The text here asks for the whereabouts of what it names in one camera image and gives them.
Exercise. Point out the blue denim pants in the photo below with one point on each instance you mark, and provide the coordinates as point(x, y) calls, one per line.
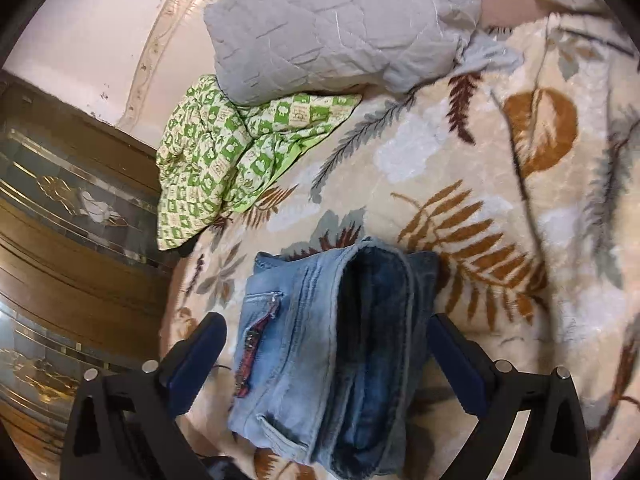
point(300, 320)

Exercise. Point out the green patterned cloth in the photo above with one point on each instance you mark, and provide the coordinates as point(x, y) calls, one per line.
point(210, 175)

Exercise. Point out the grey quilted pillow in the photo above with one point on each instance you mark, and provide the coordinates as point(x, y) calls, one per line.
point(340, 25)

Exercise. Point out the brown wooden wardrobe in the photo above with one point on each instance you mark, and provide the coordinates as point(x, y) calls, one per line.
point(75, 270)

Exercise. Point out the cream leaf-print blanket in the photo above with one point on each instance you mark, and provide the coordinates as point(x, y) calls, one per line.
point(450, 160)

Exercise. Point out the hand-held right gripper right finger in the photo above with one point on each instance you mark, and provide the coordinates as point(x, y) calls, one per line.
point(460, 375)

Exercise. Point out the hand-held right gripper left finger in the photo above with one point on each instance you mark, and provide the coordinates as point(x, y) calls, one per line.
point(192, 375)

